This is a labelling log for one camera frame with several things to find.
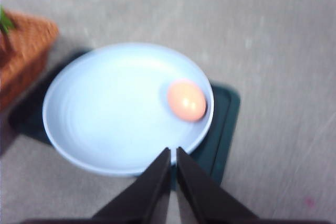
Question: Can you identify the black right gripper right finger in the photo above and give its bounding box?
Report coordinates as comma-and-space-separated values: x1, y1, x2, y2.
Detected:
176, 147, 260, 224

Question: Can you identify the light blue plate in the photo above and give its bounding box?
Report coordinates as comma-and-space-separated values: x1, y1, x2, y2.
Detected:
42, 45, 214, 174

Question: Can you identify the brown egg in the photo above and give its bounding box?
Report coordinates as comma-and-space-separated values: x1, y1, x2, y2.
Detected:
167, 79, 206, 122

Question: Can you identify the brown wicker basket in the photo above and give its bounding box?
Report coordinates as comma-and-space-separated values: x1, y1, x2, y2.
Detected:
0, 10, 59, 114

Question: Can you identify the green leafy vegetable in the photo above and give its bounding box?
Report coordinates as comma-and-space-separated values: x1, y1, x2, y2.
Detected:
0, 4, 13, 33

